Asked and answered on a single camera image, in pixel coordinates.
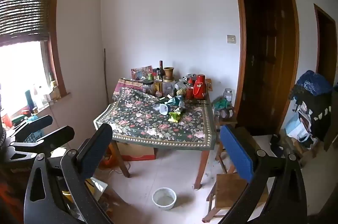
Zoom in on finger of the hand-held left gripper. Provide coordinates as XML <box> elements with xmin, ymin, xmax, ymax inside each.
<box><xmin>4</xmin><ymin>126</ymin><xmax>75</xmax><ymax>161</ymax></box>
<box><xmin>11</xmin><ymin>114</ymin><xmax>53</xmax><ymax>143</ymax></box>

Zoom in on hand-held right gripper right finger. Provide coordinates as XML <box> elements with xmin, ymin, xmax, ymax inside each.
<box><xmin>219</xmin><ymin>125</ymin><xmax>315</xmax><ymax>224</ymax></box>

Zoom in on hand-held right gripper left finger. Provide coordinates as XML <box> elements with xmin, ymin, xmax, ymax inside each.
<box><xmin>24</xmin><ymin>124</ymin><xmax>113</xmax><ymax>224</ymax></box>

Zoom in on green wrapper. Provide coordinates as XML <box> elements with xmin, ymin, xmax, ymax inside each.
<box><xmin>169</xmin><ymin>111</ymin><xmax>183</xmax><ymax>123</ymax></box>

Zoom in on teal wrapper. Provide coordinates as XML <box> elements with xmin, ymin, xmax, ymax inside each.
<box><xmin>169</xmin><ymin>97</ymin><xmax>186</xmax><ymax>109</ymax></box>

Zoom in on white bowl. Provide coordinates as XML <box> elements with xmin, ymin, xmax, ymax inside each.
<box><xmin>152</xmin><ymin>187</ymin><xmax>177</xmax><ymax>211</ymax></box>

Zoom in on blue printed bag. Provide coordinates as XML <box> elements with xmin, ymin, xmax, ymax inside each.
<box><xmin>26</xmin><ymin>128</ymin><xmax>45</xmax><ymax>143</ymax></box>

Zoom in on orange plastic container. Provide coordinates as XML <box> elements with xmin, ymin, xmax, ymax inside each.
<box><xmin>101</xmin><ymin>144</ymin><xmax>117</xmax><ymax>169</ymax></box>

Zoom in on teal bottle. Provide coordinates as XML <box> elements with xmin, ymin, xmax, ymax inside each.
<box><xmin>25</xmin><ymin>90</ymin><xmax>38</xmax><ymax>114</ymax></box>

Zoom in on clear plastic bottle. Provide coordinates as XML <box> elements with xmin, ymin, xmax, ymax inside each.
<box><xmin>33</xmin><ymin>83</ymin><xmax>44</xmax><ymax>109</ymax></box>

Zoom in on red cup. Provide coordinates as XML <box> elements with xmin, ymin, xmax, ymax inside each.
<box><xmin>1</xmin><ymin>113</ymin><xmax>12</xmax><ymax>128</ymax></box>

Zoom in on small wooden side stool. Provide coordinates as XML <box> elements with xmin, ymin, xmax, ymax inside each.
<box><xmin>214</xmin><ymin>108</ymin><xmax>239</xmax><ymax>174</ymax></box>

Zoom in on wooden table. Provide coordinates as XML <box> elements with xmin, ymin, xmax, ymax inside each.
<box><xmin>109</xmin><ymin>76</ymin><xmax>214</xmax><ymax>189</ymax></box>

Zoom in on yellow oil bottle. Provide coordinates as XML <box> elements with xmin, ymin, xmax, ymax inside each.
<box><xmin>51</xmin><ymin>80</ymin><xmax>61</xmax><ymax>99</ymax></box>

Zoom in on brown tape roll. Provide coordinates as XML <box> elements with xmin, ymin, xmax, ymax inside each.
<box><xmin>220</xmin><ymin>107</ymin><xmax>235</xmax><ymax>119</ymax></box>

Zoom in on black shoes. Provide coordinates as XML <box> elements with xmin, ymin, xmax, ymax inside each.
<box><xmin>270</xmin><ymin>134</ymin><xmax>285</xmax><ymax>159</ymax></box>

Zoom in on cardboard box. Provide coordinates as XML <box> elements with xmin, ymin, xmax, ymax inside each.
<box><xmin>116</xmin><ymin>142</ymin><xmax>156</xmax><ymax>161</ymax></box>

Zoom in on green cloth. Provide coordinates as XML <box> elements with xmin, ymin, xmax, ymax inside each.
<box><xmin>212</xmin><ymin>98</ymin><xmax>228</xmax><ymax>111</ymax></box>

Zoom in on empty glass jar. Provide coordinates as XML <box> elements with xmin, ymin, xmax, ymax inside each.
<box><xmin>223</xmin><ymin>88</ymin><xmax>233</xmax><ymax>104</ymax></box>

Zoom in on floral tablecloth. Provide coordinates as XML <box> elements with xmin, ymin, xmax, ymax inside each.
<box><xmin>94</xmin><ymin>87</ymin><xmax>217</xmax><ymax>151</ymax></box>

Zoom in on wooden rack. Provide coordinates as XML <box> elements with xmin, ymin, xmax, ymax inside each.
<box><xmin>283</xmin><ymin>131</ymin><xmax>319</xmax><ymax>162</ymax></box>

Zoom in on light blue bag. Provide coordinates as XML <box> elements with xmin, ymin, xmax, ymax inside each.
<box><xmin>285</xmin><ymin>112</ymin><xmax>310</xmax><ymax>143</ymax></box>

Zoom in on red thermos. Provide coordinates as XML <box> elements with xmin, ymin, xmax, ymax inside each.
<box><xmin>193</xmin><ymin>74</ymin><xmax>208</xmax><ymax>100</ymax></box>

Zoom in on maroon striped cloth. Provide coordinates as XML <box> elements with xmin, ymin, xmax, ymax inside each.
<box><xmin>113</xmin><ymin>78</ymin><xmax>145</xmax><ymax>101</ymax></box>

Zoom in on red sauce bottle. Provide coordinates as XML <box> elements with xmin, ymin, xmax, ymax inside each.
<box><xmin>186</xmin><ymin>79</ymin><xmax>195</xmax><ymax>100</ymax></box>

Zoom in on dark lidded jar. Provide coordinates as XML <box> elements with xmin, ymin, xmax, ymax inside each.
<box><xmin>143</xmin><ymin>80</ymin><xmax>155</xmax><ymax>95</ymax></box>

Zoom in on pile of clothes and bags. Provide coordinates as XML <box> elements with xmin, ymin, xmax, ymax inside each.
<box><xmin>290</xmin><ymin>86</ymin><xmax>338</xmax><ymax>143</ymax></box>

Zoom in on clear jar gold lid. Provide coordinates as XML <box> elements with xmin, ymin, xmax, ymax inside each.
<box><xmin>162</xmin><ymin>76</ymin><xmax>177</xmax><ymax>98</ymax></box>

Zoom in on red printed packet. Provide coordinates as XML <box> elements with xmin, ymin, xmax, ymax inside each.
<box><xmin>131</xmin><ymin>66</ymin><xmax>154</xmax><ymax>81</ymax></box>

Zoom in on yellow label liquor bottle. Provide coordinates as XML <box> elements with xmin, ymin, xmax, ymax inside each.
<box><xmin>154</xmin><ymin>68</ymin><xmax>163</xmax><ymax>94</ymax></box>

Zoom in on dark wooden door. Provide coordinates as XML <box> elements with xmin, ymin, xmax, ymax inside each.
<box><xmin>232</xmin><ymin>0</ymin><xmax>300</xmax><ymax>136</ymax></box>

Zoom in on blue patterned cloth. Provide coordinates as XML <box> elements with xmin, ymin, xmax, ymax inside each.
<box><xmin>295</xmin><ymin>70</ymin><xmax>334</xmax><ymax>97</ymax></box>

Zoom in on narrow wooden door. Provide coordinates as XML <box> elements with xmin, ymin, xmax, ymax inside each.
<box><xmin>313</xmin><ymin>3</ymin><xmax>338</xmax><ymax>80</ymax></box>

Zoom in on white cable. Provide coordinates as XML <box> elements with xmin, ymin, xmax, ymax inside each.
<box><xmin>108</xmin><ymin>160</ymin><xmax>133</xmax><ymax>177</ymax></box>

